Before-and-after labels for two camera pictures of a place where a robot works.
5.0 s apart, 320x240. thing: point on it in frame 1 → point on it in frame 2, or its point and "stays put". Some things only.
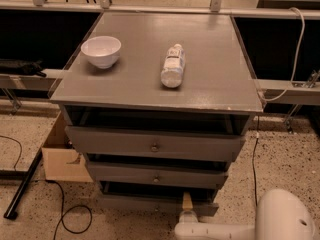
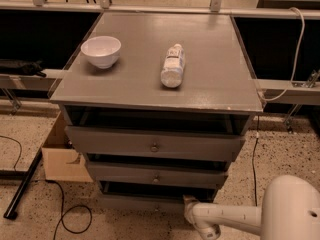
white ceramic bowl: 102,51 stays put
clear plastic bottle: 171,74 stays put
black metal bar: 11,211 stays put
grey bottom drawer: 122,198 → 212,179
